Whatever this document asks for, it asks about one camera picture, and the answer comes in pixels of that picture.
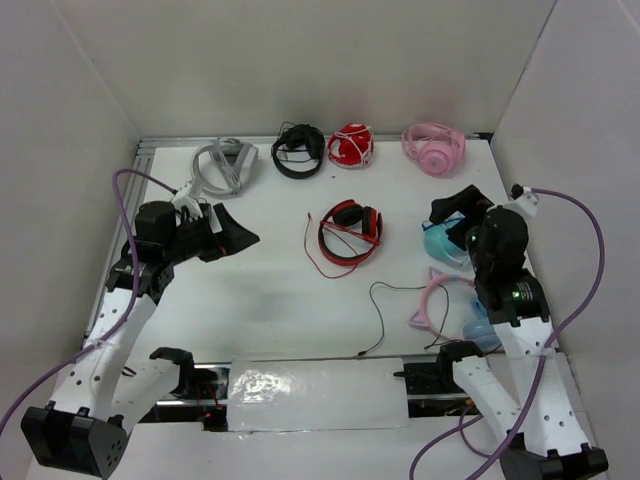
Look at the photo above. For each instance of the red white wrapped headphones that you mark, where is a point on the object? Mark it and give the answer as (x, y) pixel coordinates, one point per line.
(351, 147)

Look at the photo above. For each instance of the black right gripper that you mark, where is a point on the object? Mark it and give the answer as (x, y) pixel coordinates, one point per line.
(468, 198)

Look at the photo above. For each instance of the teal cat ear headphones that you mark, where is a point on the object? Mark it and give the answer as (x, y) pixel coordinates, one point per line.
(438, 246)

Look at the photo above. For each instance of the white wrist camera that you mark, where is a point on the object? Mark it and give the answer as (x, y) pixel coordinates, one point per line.
(523, 201)
(186, 201)

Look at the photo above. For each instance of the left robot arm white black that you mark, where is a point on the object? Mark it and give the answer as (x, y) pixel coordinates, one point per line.
(85, 426)

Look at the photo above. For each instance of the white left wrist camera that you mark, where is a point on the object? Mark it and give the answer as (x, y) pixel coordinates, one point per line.
(186, 201)

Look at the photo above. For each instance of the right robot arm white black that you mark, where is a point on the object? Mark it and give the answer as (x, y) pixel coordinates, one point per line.
(537, 430)

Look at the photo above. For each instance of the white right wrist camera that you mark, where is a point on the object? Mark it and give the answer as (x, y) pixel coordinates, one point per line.
(523, 201)

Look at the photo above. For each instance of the shiny white cover plate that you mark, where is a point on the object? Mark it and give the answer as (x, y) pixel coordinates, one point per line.
(289, 396)

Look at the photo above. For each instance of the grey white headphones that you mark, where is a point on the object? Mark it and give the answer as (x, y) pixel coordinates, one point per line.
(233, 159)

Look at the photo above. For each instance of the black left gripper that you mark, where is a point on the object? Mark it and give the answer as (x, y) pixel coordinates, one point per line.
(232, 238)

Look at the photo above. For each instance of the black headphones back row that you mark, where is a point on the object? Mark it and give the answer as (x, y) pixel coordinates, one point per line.
(298, 143)

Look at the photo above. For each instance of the pink round headphones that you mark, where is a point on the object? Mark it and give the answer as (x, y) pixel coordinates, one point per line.
(436, 148)

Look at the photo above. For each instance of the pink blue cat ear headphones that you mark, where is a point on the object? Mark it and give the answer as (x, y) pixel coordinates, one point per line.
(475, 328)

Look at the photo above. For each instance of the red black headphones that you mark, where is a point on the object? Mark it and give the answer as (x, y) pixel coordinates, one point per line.
(351, 218)

